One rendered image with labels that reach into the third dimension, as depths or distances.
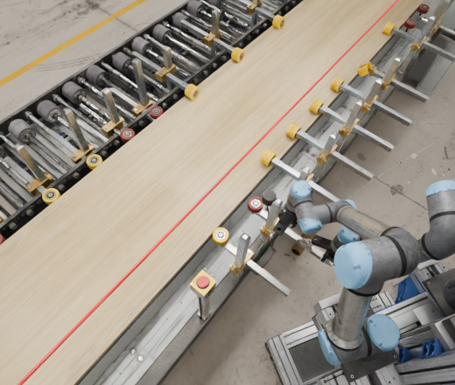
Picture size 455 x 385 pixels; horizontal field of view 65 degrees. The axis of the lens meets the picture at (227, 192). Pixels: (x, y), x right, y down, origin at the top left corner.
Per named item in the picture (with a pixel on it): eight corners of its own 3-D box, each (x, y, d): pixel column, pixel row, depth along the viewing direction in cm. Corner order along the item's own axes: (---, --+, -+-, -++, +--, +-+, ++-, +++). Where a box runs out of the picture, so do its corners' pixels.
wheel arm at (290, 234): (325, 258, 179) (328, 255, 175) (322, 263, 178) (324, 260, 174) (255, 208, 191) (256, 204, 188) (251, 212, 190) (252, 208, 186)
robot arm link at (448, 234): (488, 254, 106) (376, 289, 147) (481, 221, 111) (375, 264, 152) (456, 244, 103) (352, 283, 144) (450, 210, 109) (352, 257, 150)
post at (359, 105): (336, 155, 229) (365, 101, 188) (333, 159, 228) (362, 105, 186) (332, 153, 230) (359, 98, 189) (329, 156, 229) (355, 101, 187)
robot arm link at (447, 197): (470, 276, 147) (423, 218, 115) (464, 243, 154) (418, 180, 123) (507, 273, 139) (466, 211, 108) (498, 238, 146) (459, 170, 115)
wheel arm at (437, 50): (455, 59, 245) (458, 55, 242) (453, 62, 243) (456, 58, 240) (388, 28, 259) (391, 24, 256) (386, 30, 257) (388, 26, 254)
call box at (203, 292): (216, 287, 137) (216, 281, 130) (204, 301, 134) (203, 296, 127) (202, 276, 139) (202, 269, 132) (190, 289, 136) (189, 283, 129)
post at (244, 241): (241, 273, 186) (251, 236, 145) (237, 278, 185) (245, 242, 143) (235, 269, 187) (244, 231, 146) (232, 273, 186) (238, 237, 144)
